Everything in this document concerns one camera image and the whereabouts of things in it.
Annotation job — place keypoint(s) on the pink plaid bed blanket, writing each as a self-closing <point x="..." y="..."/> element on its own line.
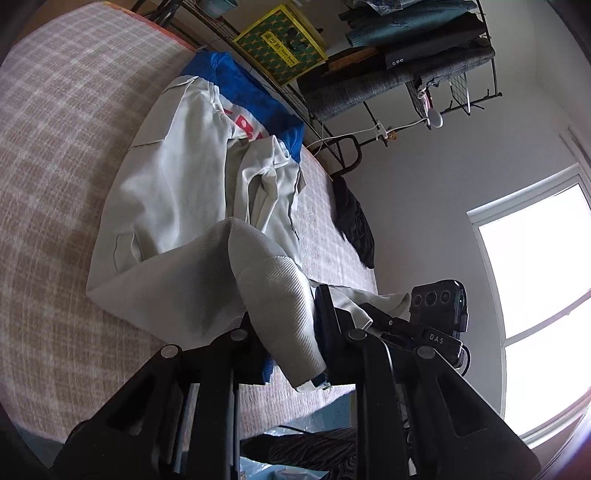
<point x="73" y="95"/>

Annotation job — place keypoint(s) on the black bag on bed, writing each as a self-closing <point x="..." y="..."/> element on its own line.
<point x="352" y="223"/>

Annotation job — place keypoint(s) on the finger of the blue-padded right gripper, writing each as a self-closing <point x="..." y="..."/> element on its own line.
<point x="332" y="326"/>

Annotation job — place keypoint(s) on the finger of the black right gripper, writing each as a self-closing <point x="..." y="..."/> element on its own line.
<point x="395" y="330"/>

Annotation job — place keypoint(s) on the striped dark trousers leg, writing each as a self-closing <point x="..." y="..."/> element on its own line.
<point x="304" y="449"/>

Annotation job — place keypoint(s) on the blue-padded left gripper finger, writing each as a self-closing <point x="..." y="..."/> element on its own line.
<point x="255" y="364"/>

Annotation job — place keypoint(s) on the yellow green patterned box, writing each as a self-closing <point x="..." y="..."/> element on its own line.
<point x="283" y="44"/>

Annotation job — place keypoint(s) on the white and blue jacket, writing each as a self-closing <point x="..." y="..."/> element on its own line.
<point x="199" y="228"/>

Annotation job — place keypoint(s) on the bright window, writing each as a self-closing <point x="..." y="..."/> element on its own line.
<point x="535" y="245"/>

